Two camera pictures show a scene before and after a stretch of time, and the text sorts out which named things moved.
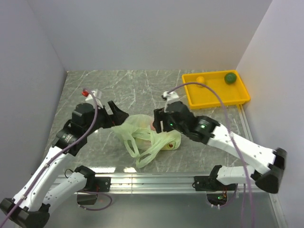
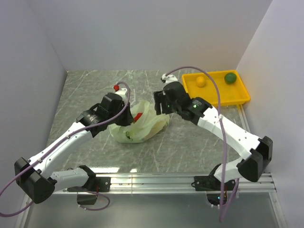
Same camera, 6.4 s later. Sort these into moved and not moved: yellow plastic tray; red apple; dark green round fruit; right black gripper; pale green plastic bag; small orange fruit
Moved: pale green plastic bag; right black gripper; red apple
Not moved: dark green round fruit; yellow plastic tray; small orange fruit
